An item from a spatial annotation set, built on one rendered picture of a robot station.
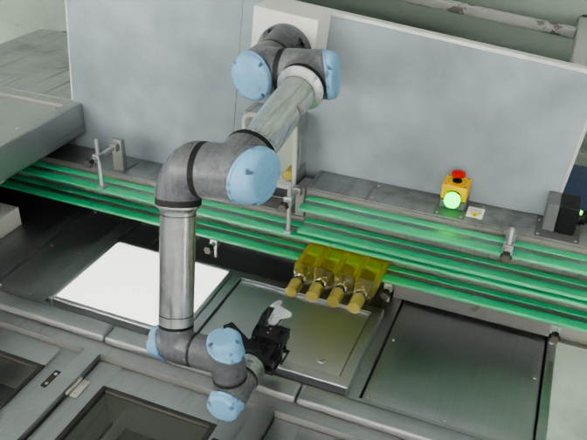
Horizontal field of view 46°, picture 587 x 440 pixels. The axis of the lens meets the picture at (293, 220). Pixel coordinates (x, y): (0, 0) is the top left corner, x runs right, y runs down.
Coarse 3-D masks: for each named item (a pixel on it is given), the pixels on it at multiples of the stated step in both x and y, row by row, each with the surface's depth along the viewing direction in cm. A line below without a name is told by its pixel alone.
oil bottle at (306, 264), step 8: (312, 248) 194; (320, 248) 194; (304, 256) 190; (312, 256) 190; (320, 256) 191; (296, 264) 187; (304, 264) 187; (312, 264) 187; (296, 272) 186; (304, 272) 185; (312, 272) 186; (312, 280) 188
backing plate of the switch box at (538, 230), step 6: (540, 216) 187; (540, 222) 184; (540, 228) 181; (576, 228) 182; (534, 234) 178; (540, 234) 178; (546, 234) 179; (552, 234) 179; (558, 234) 179; (564, 234) 179; (576, 234) 179; (558, 240) 176; (564, 240) 176; (570, 240) 176; (576, 240) 176
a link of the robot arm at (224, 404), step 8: (248, 368) 151; (248, 376) 149; (256, 376) 151; (248, 384) 148; (256, 384) 151; (216, 392) 144; (224, 392) 144; (232, 392) 144; (240, 392) 145; (248, 392) 147; (208, 400) 145; (216, 400) 143; (224, 400) 142; (232, 400) 143; (240, 400) 145; (208, 408) 145; (216, 408) 144; (224, 408) 143; (232, 408) 143; (240, 408) 145; (216, 416) 146; (224, 416) 145; (232, 416) 144
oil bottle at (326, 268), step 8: (328, 248) 194; (328, 256) 190; (336, 256) 190; (344, 256) 191; (320, 264) 187; (328, 264) 187; (336, 264) 187; (320, 272) 184; (328, 272) 184; (328, 280) 183; (328, 288) 185
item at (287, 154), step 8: (248, 120) 201; (296, 128) 194; (296, 136) 195; (288, 144) 205; (296, 144) 196; (280, 152) 208; (288, 152) 207; (296, 152) 198; (280, 160) 209; (288, 160) 208; (296, 160) 199; (280, 168) 211; (280, 176) 208; (280, 184) 205
